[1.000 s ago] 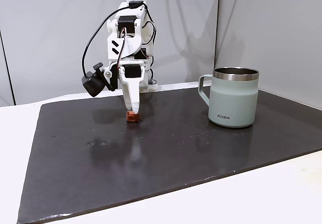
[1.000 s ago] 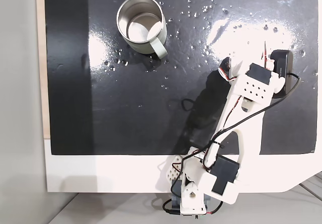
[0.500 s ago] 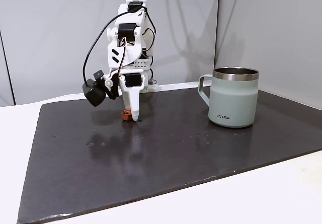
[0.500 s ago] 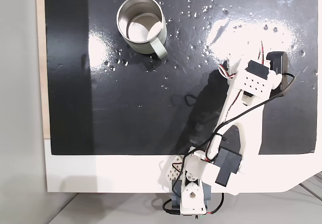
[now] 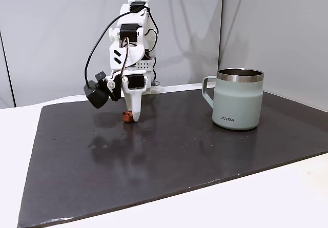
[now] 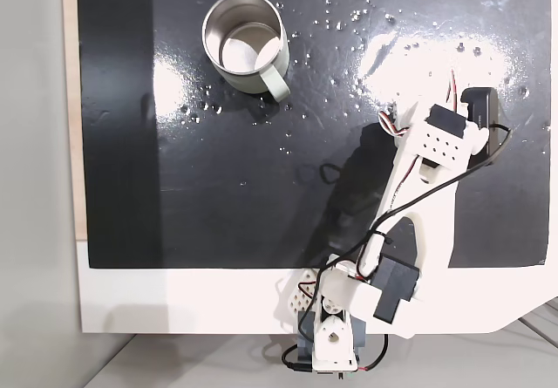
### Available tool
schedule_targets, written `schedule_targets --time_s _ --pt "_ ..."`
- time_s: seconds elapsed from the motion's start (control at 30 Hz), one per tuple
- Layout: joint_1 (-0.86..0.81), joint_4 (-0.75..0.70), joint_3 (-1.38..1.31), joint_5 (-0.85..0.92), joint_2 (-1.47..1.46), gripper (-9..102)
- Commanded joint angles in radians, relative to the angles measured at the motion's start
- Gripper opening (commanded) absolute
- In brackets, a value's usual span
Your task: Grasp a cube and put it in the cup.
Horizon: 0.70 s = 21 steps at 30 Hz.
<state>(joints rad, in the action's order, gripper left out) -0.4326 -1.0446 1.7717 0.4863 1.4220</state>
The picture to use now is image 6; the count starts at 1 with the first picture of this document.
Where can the pale green steel-lined mug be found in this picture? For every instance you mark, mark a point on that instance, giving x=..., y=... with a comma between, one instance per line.
x=248, y=43

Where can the black camera box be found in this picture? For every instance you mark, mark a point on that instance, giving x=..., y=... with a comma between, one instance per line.
x=484, y=113

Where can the white base board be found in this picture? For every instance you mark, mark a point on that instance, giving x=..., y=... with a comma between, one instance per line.
x=183, y=301

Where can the glossy black table mat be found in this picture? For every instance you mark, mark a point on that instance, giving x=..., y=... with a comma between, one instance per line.
x=244, y=179

